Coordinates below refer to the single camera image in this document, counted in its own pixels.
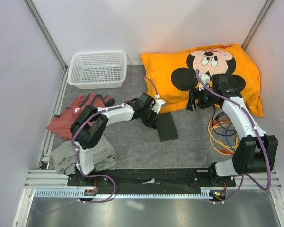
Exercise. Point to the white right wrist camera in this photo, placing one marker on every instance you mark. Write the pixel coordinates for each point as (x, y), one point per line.
(205, 81)

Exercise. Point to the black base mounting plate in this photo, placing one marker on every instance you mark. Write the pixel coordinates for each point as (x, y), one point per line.
(193, 177)

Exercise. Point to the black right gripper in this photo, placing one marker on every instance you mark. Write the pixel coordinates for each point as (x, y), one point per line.
(193, 94)

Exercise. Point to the orange Mickey Mouse pillow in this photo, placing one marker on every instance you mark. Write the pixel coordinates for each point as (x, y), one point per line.
(172, 75)

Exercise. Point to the grey slotted cable duct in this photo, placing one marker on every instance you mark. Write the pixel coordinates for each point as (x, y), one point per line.
(84, 194)

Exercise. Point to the white perforated plastic basket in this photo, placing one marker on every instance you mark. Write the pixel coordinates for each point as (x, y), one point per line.
(97, 70)

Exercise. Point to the grey cloth garment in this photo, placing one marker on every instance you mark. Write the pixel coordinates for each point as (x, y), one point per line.
(64, 157)

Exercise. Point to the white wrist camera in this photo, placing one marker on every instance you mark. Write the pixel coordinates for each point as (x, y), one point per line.
(159, 103)
(205, 81)

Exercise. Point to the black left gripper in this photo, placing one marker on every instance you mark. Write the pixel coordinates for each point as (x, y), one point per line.
(152, 123)

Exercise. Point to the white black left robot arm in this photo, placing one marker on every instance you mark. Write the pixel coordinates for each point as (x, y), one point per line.
(90, 125)

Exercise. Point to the black network switch box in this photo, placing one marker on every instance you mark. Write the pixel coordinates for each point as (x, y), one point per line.
(166, 128)

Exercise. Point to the red cloth garment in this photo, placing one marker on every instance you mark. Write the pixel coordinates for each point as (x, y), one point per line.
(60, 124)

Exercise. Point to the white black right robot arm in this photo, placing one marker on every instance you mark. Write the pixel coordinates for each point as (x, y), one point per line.
(256, 150)

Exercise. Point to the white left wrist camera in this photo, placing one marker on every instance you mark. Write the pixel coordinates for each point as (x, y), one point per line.
(159, 103)

